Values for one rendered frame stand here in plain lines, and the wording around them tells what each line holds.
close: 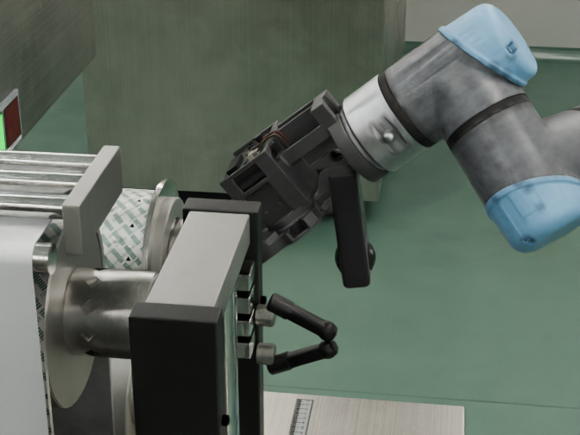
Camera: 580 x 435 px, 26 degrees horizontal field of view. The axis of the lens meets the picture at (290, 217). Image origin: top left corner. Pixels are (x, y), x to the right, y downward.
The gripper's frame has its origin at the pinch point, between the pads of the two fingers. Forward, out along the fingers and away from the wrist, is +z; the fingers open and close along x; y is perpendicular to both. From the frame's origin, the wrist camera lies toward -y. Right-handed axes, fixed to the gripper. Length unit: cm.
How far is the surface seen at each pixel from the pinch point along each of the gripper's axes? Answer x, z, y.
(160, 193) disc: -1.1, -1.6, 8.6
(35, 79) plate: -62, 31, 20
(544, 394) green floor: -176, 41, -128
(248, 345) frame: 29.1, -13.8, 3.0
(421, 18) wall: -452, 63, -89
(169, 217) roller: -0.4, -1.1, 6.5
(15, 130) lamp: -51, 32, 17
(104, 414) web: 16.4, 6.9, 0.1
